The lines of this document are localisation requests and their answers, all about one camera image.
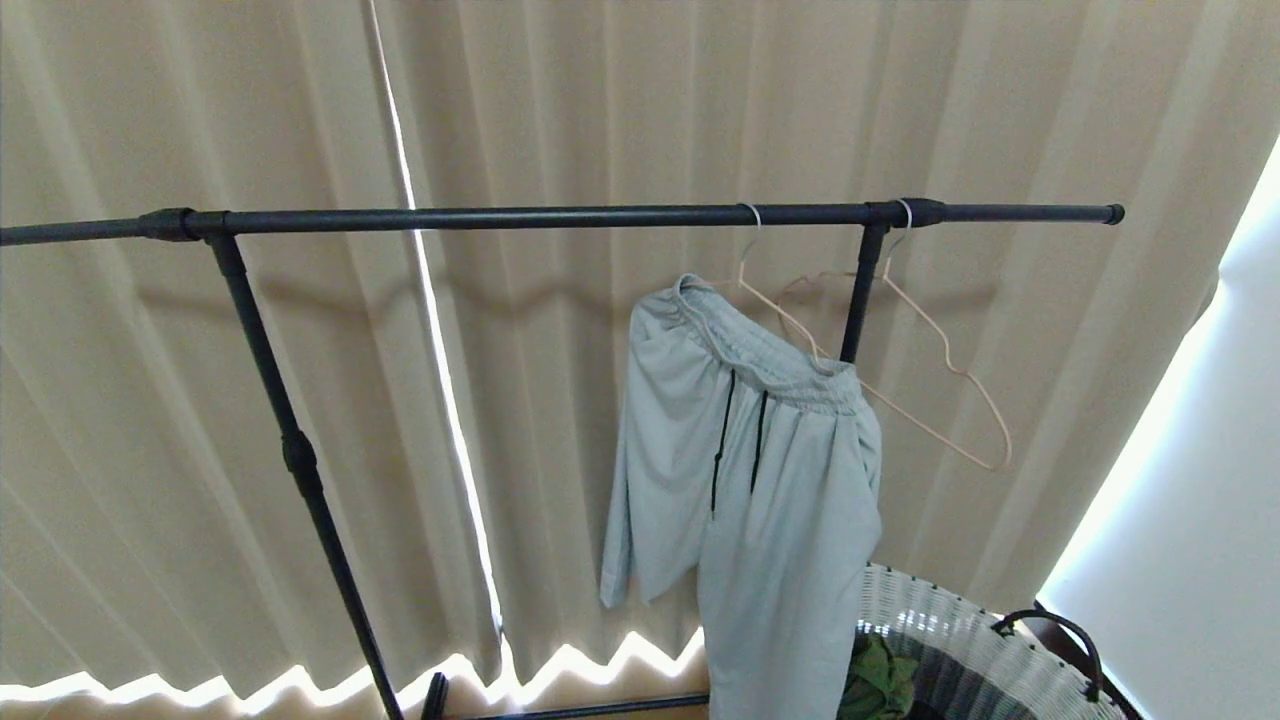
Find pink clothes hanger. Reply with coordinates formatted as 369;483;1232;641
775;198;1014;473
685;203;831;366

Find pale grey shorts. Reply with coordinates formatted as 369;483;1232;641
598;273;884;720

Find green long-sleeved shirt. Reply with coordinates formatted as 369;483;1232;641
838;632;921;720

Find black clothes rack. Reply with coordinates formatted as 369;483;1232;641
0;197;1126;720

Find white laundry basket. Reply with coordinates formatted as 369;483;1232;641
855;563;1126;720

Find beige curtain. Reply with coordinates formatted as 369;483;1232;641
0;0;1280;701

